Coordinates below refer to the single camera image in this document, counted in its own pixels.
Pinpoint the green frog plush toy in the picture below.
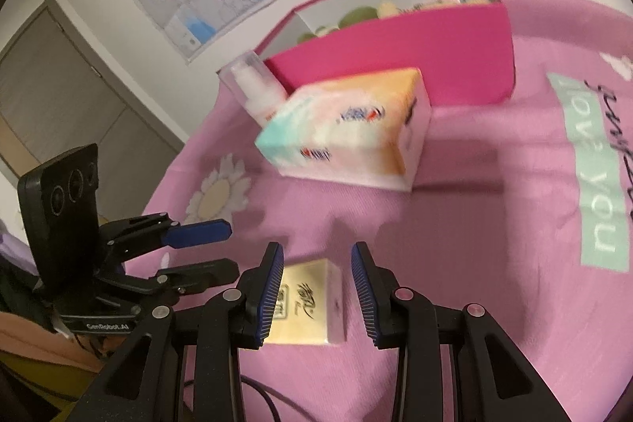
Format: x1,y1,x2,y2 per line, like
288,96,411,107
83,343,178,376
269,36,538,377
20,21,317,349
296,6,379,44

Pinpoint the pink printed table cloth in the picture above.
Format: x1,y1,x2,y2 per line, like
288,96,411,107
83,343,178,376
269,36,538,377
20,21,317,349
127,0,632,421

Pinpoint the yellow tissue pack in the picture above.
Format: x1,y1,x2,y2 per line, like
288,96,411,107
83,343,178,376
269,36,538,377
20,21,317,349
265,259,345,346

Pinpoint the pastel tissue box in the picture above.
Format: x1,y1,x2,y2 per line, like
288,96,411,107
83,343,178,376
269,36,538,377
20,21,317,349
255,68,432,192

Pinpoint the white lotion pump bottle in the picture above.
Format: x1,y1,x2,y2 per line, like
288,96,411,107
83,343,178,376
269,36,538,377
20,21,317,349
218,50,288,127

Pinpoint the black cable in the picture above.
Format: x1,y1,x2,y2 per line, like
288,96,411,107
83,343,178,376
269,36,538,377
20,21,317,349
182,376,318,422

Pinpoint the grey door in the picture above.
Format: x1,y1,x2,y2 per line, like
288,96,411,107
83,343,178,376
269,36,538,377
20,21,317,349
1,0,184,221

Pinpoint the beige teddy bear plush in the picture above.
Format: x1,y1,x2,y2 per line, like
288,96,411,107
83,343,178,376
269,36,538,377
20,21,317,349
377,0,491,19

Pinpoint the pink open storage box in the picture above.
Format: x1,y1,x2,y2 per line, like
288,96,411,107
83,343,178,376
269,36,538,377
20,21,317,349
254,0,515,106

